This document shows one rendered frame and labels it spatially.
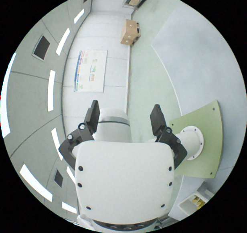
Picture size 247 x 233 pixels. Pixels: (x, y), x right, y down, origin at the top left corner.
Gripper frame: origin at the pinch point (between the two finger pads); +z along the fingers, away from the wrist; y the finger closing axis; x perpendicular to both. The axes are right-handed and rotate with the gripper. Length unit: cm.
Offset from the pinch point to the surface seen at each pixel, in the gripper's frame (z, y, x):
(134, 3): 459, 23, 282
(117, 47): 376, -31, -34
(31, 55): 95, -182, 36
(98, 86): 250, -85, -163
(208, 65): 17.4, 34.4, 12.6
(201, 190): -28.7, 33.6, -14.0
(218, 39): 16, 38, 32
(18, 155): -56, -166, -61
